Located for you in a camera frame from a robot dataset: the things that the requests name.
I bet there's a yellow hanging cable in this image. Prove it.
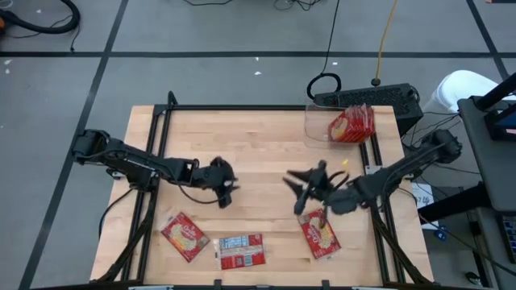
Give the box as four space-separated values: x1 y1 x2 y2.
370 0 400 88

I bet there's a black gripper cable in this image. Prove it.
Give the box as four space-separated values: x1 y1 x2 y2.
320 168 352 230
176 176 227 205

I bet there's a black floor cable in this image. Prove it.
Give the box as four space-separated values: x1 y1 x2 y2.
181 0 235 7
273 0 323 12

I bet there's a black keyboard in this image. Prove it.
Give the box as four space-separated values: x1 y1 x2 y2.
497 213 516 265

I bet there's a black pole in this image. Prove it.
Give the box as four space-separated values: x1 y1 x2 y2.
474 72 516 110

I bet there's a clear plastic basket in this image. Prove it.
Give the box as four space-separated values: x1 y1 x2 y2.
303 103 377 151

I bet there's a black electronics box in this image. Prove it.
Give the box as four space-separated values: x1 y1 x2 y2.
483 108 516 143

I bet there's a grey side table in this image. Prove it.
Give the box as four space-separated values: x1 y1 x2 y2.
457 95 516 214

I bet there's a white paper sheet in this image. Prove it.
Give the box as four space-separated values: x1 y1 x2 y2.
411 183 435 209

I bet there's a white plastic bin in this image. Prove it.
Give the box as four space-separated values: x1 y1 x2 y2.
427 69 516 118

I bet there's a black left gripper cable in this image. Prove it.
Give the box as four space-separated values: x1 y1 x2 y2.
176 176 227 205

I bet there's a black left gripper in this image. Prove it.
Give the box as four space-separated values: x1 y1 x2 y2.
201 157 240 209

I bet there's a black left arm base cable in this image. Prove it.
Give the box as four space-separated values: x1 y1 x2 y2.
98 187 136 239

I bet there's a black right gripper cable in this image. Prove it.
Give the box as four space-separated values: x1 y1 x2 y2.
320 168 352 230

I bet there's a black computer case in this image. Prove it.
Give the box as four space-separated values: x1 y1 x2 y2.
312 83 424 136

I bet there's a black stand leg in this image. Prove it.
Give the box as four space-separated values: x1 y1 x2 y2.
417 183 491 226

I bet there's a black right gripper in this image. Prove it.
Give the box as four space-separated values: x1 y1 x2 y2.
281 160 343 214

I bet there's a black hanging cable with coil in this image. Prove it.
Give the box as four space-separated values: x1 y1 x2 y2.
305 0 343 101

